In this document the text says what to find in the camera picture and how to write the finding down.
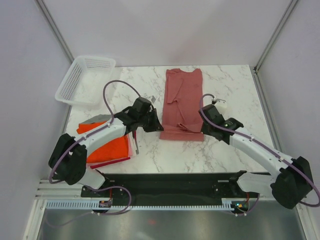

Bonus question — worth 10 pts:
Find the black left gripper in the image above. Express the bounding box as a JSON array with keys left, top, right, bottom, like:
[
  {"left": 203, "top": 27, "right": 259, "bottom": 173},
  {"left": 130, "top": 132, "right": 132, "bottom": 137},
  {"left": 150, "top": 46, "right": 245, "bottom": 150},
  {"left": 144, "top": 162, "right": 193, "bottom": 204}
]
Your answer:
[{"left": 138, "top": 108, "right": 163, "bottom": 133}]

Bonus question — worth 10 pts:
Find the dusty pink t-shirt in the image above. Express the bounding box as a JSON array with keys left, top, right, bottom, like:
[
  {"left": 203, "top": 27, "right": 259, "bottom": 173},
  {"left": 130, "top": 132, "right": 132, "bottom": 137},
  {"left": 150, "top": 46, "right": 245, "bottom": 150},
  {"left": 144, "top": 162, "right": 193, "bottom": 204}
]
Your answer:
[{"left": 159, "top": 68, "right": 204, "bottom": 142}]

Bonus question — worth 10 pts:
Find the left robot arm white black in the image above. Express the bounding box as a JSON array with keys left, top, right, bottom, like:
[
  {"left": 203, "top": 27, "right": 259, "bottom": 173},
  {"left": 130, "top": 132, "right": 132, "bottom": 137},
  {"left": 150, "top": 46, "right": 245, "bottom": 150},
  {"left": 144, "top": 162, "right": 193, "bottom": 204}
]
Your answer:
[{"left": 48, "top": 97, "right": 164, "bottom": 197}]

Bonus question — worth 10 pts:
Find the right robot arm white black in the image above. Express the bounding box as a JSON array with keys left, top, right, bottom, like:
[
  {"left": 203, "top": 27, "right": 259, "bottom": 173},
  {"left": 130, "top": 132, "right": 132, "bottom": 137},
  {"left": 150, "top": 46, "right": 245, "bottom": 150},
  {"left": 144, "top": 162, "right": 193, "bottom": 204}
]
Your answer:
[{"left": 199, "top": 104, "right": 316, "bottom": 209}]

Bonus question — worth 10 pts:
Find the white folded t-shirt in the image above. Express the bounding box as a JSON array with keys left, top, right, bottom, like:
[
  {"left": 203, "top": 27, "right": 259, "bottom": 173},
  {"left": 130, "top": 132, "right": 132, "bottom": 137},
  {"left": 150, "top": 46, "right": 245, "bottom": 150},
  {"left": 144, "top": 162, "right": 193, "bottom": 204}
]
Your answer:
[{"left": 128, "top": 134, "right": 139, "bottom": 157}]

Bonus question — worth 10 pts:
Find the light pink folded t-shirt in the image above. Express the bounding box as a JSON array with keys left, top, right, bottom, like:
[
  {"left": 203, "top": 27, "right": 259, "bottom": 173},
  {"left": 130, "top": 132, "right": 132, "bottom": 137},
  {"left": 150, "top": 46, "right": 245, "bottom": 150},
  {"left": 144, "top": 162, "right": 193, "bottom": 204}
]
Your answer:
[{"left": 86, "top": 147, "right": 131, "bottom": 168}]

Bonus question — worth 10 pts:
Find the orange folded t-shirt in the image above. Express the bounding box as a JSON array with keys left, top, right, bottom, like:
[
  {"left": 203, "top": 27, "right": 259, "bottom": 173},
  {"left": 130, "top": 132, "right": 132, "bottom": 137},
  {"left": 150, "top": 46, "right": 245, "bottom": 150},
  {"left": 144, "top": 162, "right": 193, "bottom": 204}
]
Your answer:
[{"left": 76, "top": 122, "right": 130, "bottom": 154}]

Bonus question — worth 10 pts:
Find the crimson folded t-shirt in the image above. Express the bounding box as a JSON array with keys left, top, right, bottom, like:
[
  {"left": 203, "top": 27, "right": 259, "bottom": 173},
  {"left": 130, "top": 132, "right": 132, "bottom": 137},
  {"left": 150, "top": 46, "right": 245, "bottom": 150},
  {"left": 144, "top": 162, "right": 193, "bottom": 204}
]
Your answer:
[{"left": 86, "top": 131, "right": 139, "bottom": 169}]

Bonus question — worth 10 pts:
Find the white plastic basket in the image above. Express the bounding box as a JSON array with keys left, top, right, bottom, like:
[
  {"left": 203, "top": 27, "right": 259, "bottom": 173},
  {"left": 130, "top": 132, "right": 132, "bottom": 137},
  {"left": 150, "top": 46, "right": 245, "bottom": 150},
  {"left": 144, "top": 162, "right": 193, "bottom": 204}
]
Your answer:
[{"left": 54, "top": 55, "right": 116, "bottom": 107}]

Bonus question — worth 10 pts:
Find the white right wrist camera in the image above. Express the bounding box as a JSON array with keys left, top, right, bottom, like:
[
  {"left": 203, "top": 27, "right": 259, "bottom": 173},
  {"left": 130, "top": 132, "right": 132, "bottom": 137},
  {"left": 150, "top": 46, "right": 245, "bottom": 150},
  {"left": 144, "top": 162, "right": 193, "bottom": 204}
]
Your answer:
[{"left": 211, "top": 98, "right": 228, "bottom": 110}]

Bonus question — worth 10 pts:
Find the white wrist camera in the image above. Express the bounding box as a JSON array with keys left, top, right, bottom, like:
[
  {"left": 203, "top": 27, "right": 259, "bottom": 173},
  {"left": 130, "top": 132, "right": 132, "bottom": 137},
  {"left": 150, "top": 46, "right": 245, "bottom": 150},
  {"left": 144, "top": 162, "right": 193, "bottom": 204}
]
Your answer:
[
  {"left": 147, "top": 95, "right": 156, "bottom": 103},
  {"left": 211, "top": 98, "right": 228, "bottom": 110}
]

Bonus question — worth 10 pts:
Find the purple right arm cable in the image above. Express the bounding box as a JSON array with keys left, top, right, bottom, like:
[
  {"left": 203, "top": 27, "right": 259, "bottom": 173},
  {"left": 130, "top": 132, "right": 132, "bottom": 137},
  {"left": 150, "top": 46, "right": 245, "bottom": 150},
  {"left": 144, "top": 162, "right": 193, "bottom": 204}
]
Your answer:
[{"left": 198, "top": 93, "right": 320, "bottom": 217}]

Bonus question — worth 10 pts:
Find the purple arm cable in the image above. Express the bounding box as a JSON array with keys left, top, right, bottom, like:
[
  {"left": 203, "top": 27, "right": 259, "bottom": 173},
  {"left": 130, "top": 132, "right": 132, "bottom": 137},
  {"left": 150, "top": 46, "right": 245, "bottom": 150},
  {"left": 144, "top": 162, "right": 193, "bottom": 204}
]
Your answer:
[
  {"left": 48, "top": 79, "right": 143, "bottom": 216},
  {"left": 198, "top": 93, "right": 320, "bottom": 217}
]

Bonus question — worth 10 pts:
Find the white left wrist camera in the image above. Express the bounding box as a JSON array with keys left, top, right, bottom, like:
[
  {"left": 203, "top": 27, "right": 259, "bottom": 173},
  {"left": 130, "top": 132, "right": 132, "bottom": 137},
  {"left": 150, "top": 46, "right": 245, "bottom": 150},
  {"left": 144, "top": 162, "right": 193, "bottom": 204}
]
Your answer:
[{"left": 147, "top": 95, "right": 156, "bottom": 103}]

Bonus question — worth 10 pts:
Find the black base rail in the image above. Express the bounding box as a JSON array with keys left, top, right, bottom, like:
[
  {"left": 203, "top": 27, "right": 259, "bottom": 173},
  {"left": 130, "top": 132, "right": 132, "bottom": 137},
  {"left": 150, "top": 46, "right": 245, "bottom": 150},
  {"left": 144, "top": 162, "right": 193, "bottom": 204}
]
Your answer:
[{"left": 81, "top": 172, "right": 258, "bottom": 205}]

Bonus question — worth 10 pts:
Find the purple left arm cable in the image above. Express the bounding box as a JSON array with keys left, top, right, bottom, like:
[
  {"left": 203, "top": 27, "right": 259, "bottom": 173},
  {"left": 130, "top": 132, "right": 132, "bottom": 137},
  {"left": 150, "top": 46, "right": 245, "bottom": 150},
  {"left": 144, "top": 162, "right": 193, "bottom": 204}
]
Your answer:
[{"left": 48, "top": 79, "right": 143, "bottom": 216}]

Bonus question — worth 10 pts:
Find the white slotted cable duct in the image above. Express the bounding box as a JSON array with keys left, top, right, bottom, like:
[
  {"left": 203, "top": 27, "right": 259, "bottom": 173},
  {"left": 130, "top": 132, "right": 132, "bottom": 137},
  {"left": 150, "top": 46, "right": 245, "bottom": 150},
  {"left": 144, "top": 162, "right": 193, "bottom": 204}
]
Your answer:
[{"left": 45, "top": 199, "right": 236, "bottom": 211}]

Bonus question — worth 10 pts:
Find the right aluminium frame post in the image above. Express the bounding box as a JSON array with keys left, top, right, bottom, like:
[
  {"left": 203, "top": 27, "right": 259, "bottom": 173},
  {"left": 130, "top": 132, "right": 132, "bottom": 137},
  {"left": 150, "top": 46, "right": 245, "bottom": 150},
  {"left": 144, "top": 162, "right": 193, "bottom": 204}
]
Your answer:
[{"left": 250, "top": 0, "right": 300, "bottom": 75}]

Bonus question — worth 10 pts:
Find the aluminium frame post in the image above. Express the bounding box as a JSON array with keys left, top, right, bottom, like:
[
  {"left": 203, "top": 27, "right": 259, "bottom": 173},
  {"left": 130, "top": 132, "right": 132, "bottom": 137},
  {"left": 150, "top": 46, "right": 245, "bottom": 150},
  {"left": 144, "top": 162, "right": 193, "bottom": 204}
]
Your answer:
[
  {"left": 250, "top": 0, "right": 300, "bottom": 75},
  {"left": 34, "top": 0, "right": 75, "bottom": 64}
]

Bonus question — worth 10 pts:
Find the left aluminium frame post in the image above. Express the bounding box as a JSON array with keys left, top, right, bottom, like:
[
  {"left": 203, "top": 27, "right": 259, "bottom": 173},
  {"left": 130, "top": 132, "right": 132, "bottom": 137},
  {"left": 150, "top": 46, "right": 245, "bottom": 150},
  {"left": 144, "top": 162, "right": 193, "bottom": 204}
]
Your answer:
[{"left": 34, "top": 0, "right": 75, "bottom": 64}]

